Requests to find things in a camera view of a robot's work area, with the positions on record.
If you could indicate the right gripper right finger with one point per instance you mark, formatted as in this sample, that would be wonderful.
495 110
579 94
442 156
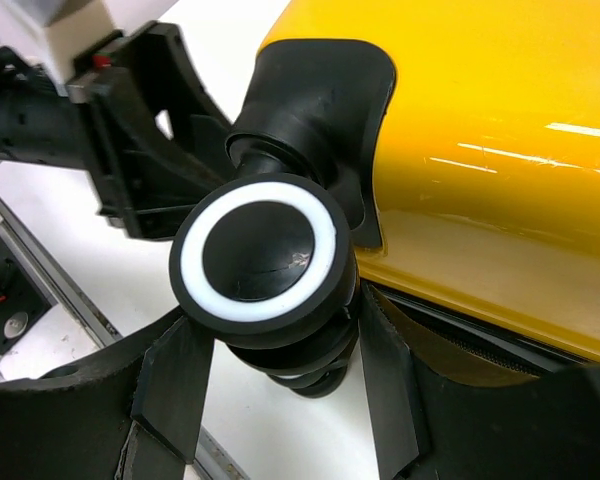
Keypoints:
440 410

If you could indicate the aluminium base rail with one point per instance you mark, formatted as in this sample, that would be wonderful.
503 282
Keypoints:
53 284

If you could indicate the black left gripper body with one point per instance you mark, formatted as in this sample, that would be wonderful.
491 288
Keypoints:
153 138

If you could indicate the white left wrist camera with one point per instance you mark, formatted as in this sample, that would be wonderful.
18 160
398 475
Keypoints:
59 31

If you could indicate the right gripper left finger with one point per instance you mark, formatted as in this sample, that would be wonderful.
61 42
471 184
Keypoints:
132 410

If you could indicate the yellow hard-shell suitcase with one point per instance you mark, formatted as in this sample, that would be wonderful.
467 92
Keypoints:
417 178

